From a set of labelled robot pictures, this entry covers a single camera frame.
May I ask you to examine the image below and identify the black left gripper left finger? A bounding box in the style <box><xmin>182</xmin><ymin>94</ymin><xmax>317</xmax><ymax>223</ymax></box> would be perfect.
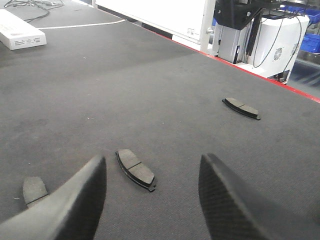
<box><xmin>0</xmin><ymin>155</ymin><xmax>107</xmax><ymax>240</ymax></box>

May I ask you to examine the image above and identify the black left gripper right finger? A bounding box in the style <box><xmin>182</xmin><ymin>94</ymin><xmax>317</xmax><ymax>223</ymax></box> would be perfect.
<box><xmin>198</xmin><ymin>153</ymin><xmax>320</xmax><ymax>240</ymax></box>

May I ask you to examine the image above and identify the grey brake pad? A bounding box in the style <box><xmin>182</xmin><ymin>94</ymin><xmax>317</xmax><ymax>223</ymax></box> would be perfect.
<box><xmin>222</xmin><ymin>97</ymin><xmax>261</xmax><ymax>120</ymax></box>
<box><xmin>115</xmin><ymin>149</ymin><xmax>157</xmax><ymax>192</ymax></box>
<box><xmin>22</xmin><ymin>176</ymin><xmax>49</xmax><ymax>208</ymax></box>

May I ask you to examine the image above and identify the white robot cart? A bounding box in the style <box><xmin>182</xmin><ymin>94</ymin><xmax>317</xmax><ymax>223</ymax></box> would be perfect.
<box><xmin>212</xmin><ymin>0</ymin><xmax>310</xmax><ymax>84</ymax></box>

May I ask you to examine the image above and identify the blue bin far rack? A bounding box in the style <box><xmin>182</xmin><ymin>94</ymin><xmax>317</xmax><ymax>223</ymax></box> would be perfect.
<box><xmin>300</xmin><ymin>33</ymin><xmax>320</xmax><ymax>53</ymax></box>

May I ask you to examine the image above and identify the white flat box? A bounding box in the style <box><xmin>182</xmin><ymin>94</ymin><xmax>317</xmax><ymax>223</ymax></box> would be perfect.
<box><xmin>0</xmin><ymin>9</ymin><xmax>47</xmax><ymax>50</ymax></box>

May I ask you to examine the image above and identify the red conveyor frame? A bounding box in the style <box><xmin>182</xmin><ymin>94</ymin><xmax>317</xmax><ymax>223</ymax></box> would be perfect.
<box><xmin>96</xmin><ymin>5</ymin><xmax>320</xmax><ymax>104</ymax></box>

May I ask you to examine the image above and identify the white machine post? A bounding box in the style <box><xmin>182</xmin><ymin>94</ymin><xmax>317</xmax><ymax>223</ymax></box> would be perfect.
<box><xmin>199</xmin><ymin>0</ymin><xmax>216</xmax><ymax>53</ymax></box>

